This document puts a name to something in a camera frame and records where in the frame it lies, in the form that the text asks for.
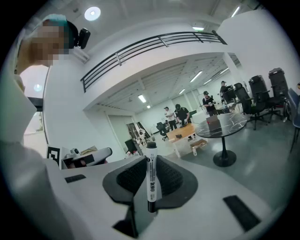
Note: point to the round ceiling light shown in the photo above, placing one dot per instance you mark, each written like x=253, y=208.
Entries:
x=92, y=13

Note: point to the black head-mounted camera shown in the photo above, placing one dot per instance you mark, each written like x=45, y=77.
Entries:
x=84, y=38

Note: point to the black metal railing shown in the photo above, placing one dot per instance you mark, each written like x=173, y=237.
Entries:
x=145, y=45

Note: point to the brown box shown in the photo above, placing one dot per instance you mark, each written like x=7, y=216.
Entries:
x=212, y=120

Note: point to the open cardboard box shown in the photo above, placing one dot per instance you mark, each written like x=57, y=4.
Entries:
x=198, y=143

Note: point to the white marker with black cap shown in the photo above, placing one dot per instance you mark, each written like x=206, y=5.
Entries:
x=153, y=178

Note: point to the wooden table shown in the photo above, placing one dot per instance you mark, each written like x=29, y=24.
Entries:
x=181, y=133

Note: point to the black office chair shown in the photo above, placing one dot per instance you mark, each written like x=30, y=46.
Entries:
x=279, y=87
x=259, y=96
x=242, y=97
x=161, y=130

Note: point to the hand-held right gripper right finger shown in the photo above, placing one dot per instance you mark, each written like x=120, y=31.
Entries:
x=178, y=185

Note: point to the person's head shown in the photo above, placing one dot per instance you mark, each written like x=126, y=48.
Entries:
x=44, y=47

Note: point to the long ceiling tube light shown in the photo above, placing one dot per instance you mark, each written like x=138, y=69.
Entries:
x=142, y=98
x=196, y=76
x=235, y=11

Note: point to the person's white shirt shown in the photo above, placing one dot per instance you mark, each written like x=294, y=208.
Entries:
x=28, y=187

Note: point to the blue chair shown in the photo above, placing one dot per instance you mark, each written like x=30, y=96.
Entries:
x=294, y=110

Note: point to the round black marble table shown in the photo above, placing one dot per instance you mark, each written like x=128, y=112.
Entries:
x=222, y=125

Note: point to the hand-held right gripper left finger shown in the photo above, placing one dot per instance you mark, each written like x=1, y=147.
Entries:
x=124, y=180

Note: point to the clear plastic bottle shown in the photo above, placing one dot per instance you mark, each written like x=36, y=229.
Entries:
x=194, y=152

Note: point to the black monitor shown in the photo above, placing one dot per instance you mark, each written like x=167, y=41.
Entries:
x=131, y=146

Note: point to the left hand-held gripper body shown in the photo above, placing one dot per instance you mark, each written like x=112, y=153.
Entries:
x=70, y=157

